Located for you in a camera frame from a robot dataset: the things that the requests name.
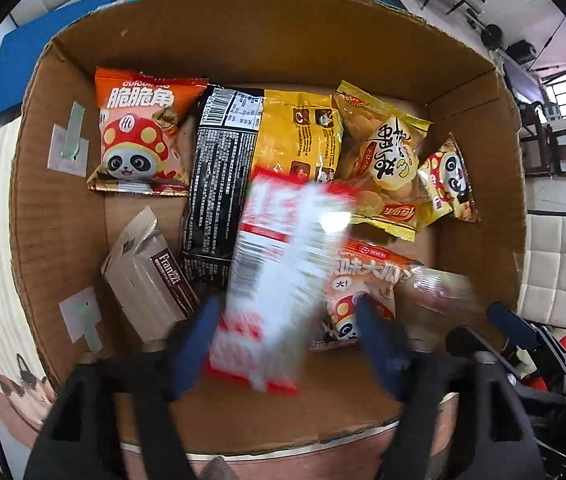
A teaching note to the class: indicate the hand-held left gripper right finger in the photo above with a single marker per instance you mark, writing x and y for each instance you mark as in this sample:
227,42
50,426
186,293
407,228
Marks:
378,345

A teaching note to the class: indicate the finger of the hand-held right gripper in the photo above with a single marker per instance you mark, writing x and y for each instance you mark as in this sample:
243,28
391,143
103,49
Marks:
510,321
465,341

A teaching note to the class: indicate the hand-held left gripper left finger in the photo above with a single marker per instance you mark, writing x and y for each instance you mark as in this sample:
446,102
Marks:
193,350

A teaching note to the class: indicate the clear plastic snack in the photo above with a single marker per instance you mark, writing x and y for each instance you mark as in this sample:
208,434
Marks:
438,287

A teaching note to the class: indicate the red-orange panda snack packet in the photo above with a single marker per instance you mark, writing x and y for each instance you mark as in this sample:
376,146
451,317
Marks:
363,280

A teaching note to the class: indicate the grey wafer packet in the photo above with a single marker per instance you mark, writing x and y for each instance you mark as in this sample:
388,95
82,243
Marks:
148,275

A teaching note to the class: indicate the red and white snack packet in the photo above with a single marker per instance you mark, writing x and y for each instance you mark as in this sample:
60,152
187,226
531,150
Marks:
278,285

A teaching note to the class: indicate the yellow panda snack packet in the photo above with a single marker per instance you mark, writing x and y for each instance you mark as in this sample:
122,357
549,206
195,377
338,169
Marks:
450,180

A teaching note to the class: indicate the yellow bread packet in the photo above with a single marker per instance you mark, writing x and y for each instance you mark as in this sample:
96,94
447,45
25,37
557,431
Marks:
383,160

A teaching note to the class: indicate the yellow and black snack bag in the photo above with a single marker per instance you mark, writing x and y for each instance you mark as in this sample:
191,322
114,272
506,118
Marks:
228,160

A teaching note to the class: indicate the orange panda snack bag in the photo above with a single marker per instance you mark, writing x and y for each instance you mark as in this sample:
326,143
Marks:
138,135

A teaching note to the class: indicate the cardboard box with blue print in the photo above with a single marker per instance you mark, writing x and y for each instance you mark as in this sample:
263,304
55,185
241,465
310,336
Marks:
283,45

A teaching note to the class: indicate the person's dark grey clothing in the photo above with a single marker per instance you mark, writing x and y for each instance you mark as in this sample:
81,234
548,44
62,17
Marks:
218,469

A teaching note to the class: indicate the black speaker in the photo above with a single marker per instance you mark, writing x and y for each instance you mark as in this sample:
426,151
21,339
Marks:
520,52

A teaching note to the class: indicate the short barbell with black plates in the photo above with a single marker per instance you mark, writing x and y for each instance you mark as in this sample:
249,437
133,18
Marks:
490,36

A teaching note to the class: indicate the blue foam mat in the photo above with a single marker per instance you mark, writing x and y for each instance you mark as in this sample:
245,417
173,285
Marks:
48,50

